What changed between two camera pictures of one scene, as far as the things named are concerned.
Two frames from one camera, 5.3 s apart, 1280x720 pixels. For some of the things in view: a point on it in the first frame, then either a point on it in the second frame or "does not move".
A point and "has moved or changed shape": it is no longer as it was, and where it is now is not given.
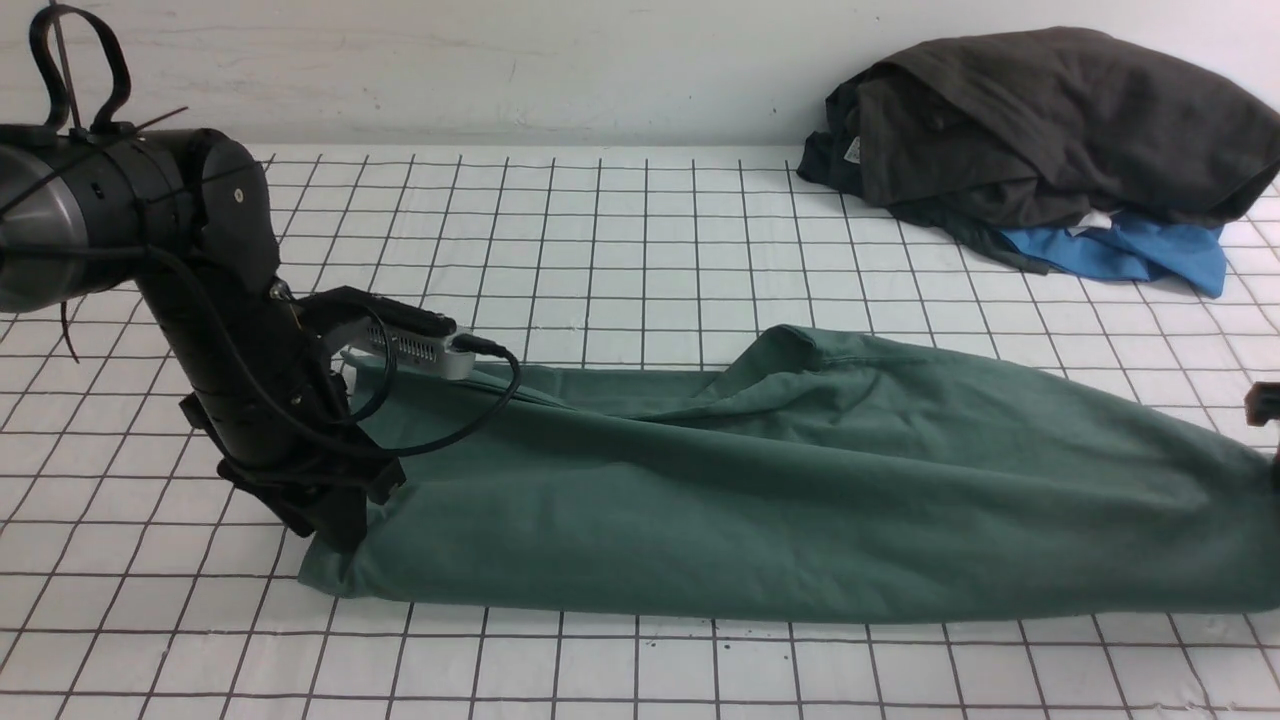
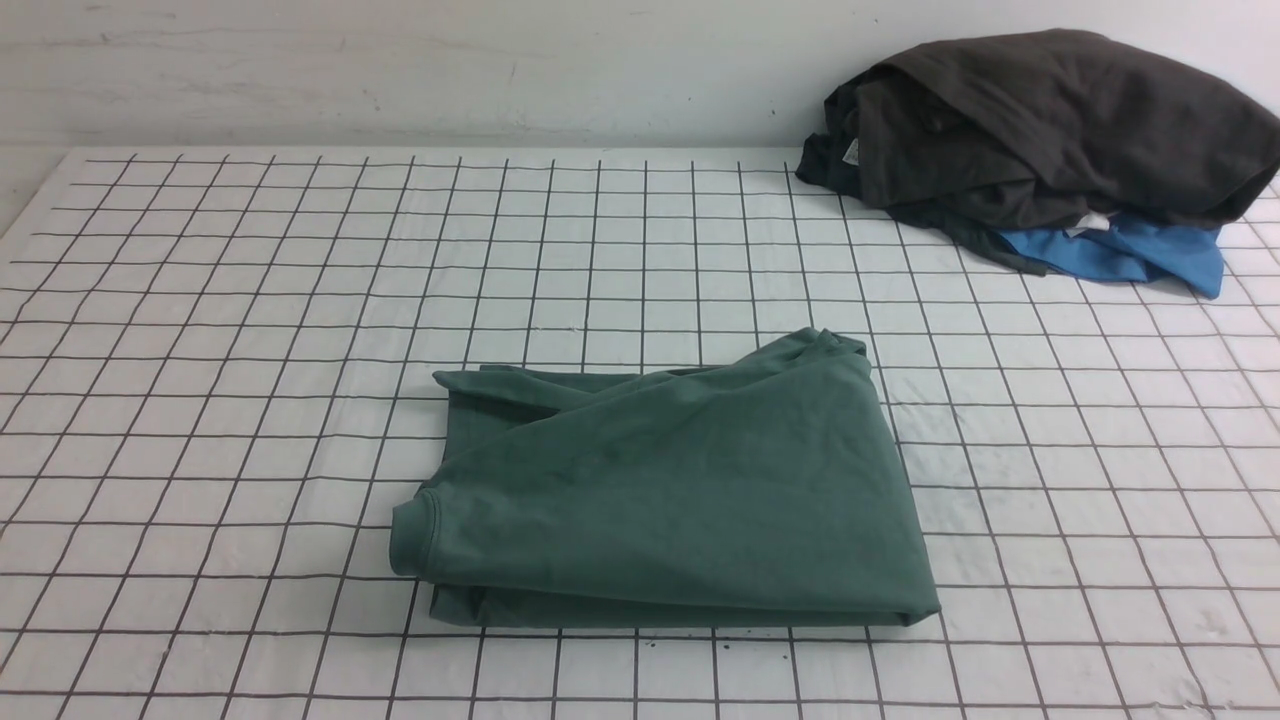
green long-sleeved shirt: (824, 471) has moved or changed shape
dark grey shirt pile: (976, 137) does not move
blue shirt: (1135, 246) does not move
